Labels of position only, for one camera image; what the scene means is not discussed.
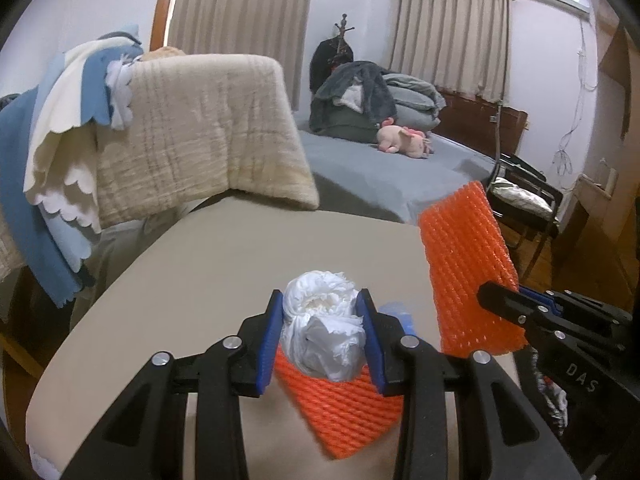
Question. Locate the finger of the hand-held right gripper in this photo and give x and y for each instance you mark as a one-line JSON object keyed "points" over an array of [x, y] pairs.
{"points": [[590, 307], [520, 312]]}

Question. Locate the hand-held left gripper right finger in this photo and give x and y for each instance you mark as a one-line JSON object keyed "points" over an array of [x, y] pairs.
{"points": [[372, 345]]}

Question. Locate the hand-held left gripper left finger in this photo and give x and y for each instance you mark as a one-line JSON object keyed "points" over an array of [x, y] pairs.
{"points": [[267, 345]]}

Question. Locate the blue plastic bag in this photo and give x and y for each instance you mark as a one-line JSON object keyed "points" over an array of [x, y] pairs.
{"points": [[400, 317]]}

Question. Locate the white plastic bag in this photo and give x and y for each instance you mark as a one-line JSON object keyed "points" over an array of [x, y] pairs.
{"points": [[320, 345]]}

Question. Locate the striped patterned cloth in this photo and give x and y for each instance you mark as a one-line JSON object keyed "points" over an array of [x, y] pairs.
{"points": [[552, 402]]}

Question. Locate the wooden desk with shelf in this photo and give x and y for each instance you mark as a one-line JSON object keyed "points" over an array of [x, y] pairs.
{"points": [[600, 240]]}

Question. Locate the pale seat cushion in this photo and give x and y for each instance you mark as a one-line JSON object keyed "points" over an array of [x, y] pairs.
{"points": [[525, 200]]}

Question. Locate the black folding chair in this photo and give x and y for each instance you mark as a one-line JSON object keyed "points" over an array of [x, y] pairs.
{"points": [[525, 172]]}

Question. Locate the bed with grey sheet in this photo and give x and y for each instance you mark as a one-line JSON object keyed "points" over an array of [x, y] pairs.
{"points": [[375, 175]]}

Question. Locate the grey cloth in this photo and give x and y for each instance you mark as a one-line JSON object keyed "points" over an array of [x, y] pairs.
{"points": [[120, 250]]}

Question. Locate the dark wooden headboard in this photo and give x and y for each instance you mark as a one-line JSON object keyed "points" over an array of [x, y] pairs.
{"points": [[475, 120]]}

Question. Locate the pink plush toy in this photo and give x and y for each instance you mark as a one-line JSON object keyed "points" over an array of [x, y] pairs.
{"points": [[400, 140]]}

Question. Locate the dark grey pillow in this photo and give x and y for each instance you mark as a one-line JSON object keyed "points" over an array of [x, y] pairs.
{"points": [[345, 122]]}

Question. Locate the beige quilt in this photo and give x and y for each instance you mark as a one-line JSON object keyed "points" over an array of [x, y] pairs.
{"points": [[200, 125]]}

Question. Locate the folded grey duvet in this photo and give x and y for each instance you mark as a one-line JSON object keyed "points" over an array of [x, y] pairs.
{"points": [[415, 100]]}

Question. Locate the white scalloped cloth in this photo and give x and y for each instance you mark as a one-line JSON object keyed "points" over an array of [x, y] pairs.
{"points": [[70, 200]]}

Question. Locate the white garment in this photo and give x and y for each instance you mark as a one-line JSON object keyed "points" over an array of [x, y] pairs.
{"points": [[352, 97]]}

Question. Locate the dark grey fleece blanket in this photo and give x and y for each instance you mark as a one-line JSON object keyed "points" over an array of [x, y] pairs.
{"points": [[370, 85]]}

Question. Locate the beige curtain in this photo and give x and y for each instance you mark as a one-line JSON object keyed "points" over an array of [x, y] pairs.
{"points": [[240, 5], [450, 35]]}

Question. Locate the dark blue cloth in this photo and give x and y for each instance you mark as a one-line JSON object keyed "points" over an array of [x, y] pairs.
{"points": [[20, 200]]}

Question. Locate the black hanging coat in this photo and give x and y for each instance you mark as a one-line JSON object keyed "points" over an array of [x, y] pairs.
{"points": [[322, 60]]}

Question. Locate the light blue cloth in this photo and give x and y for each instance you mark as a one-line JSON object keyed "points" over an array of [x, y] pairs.
{"points": [[97, 90]]}

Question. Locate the wooden coat rack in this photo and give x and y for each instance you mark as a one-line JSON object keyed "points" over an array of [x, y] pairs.
{"points": [[344, 30]]}

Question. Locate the cream cloth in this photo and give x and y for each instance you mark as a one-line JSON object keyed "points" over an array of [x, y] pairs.
{"points": [[55, 105]]}

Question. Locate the wooden chair frame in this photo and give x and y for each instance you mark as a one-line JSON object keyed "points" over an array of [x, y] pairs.
{"points": [[15, 355]]}

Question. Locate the wooden door frame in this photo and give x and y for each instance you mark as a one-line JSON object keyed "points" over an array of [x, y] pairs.
{"points": [[162, 10]]}

